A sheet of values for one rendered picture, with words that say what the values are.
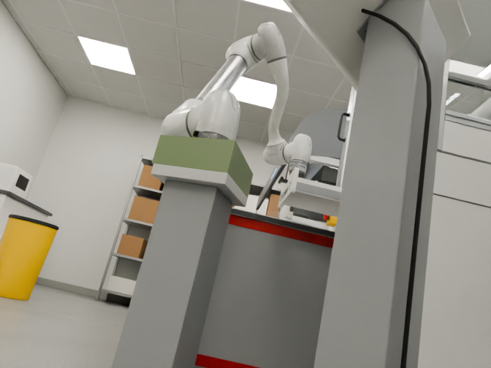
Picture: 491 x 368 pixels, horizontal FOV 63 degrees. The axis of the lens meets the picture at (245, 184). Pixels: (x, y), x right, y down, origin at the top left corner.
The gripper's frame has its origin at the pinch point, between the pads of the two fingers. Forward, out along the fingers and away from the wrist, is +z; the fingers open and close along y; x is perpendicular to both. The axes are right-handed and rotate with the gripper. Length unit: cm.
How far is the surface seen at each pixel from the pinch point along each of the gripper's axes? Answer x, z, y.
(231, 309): -22, 51, 6
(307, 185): -14.6, -3.3, 35.0
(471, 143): 8, -16, 89
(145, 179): -8, -84, -383
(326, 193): -7.3, -1.8, 37.9
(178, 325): -56, 58, 41
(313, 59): 76, -197, -137
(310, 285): 6.8, 33.3, 17.6
